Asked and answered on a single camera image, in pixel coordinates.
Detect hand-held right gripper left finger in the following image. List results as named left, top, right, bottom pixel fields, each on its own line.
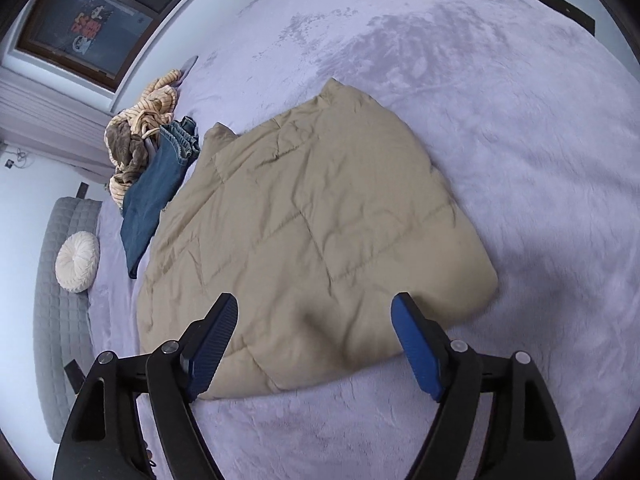
left=52, top=292, right=240, bottom=480

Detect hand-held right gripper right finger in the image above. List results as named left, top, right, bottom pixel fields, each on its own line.
left=391, top=291, right=578, bottom=480

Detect beige puffer jacket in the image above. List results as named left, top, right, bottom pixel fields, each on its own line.
left=136, top=78, right=499, bottom=401

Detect grey quilted headboard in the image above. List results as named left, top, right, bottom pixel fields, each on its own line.
left=32, top=196, right=103, bottom=443

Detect white round cushion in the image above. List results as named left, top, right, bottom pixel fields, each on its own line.
left=55, top=231, right=101, bottom=292

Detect blue jeans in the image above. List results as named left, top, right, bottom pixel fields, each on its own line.
left=120, top=116, right=201, bottom=280

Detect brown plush garment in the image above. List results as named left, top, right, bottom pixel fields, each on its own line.
left=106, top=122, right=151, bottom=186

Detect bed with lilac blanket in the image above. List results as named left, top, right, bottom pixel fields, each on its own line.
left=87, top=0, right=640, bottom=480

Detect striped fleece garment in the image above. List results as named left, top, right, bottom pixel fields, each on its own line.
left=105, top=69, right=185, bottom=211

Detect pale pleated curtain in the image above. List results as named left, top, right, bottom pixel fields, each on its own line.
left=0, top=67, right=121, bottom=181

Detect dark framed window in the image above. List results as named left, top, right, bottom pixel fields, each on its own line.
left=15, top=0, right=221, bottom=93

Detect wall socket with cable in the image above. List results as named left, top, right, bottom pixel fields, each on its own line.
left=2, top=147, right=31, bottom=171

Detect black wall strip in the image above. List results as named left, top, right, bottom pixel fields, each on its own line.
left=509, top=0, right=596, bottom=35

